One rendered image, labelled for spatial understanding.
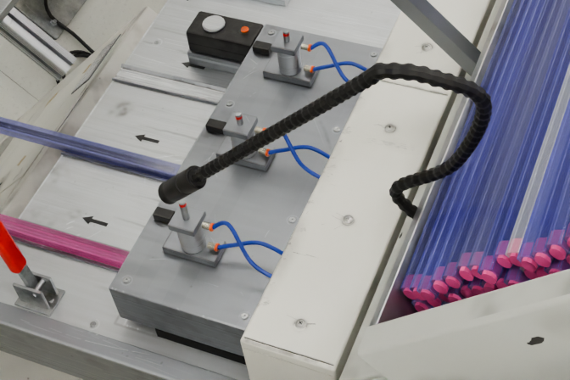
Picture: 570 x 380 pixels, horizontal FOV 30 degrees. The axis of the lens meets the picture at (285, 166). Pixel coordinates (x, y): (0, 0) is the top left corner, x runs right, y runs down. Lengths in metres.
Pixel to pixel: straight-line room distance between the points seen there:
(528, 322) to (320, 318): 0.27
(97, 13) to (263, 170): 1.48
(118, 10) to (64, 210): 1.41
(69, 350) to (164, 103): 0.30
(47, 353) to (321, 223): 0.28
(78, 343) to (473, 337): 0.42
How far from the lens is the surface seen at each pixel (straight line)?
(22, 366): 1.43
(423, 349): 0.67
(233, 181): 0.96
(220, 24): 1.12
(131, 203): 1.04
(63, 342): 0.96
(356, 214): 0.90
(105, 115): 1.13
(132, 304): 0.92
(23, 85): 2.26
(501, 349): 0.64
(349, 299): 0.85
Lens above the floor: 1.93
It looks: 50 degrees down
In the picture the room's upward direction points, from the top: 62 degrees clockwise
